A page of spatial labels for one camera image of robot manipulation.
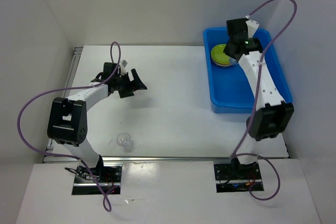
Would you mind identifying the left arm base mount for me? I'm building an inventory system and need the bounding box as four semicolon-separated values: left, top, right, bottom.
65;164;122;195

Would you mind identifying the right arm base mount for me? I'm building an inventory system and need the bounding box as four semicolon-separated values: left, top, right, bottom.
214;163;264;193

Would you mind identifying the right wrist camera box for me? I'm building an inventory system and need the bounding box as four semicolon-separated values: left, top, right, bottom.
245;15;259;38

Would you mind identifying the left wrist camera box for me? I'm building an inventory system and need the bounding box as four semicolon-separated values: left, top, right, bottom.
120;60;128;68

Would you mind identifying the green plate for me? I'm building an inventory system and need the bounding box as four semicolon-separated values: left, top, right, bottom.
211;44;230;64

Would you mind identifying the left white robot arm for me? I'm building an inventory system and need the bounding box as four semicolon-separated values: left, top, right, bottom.
47;61;147;182

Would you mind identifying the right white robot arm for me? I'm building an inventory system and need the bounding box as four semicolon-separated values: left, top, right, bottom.
224;17;294;178

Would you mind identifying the blue plastic bin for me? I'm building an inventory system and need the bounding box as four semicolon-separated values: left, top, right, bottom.
203;27;292;114

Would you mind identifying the orange plate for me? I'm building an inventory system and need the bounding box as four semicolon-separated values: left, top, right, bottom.
214;62;237;68

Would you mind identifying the aluminium table frame rail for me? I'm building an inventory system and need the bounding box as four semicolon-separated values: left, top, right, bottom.
41;46;291;164

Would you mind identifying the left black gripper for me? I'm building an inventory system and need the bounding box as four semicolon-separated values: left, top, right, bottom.
113;69;146;98

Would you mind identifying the clear cup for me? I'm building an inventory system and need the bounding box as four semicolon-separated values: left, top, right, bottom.
229;57;238;66
117;133;133;152

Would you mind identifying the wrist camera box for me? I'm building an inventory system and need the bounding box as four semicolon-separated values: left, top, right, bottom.
245;15;259;38
120;60;128;68

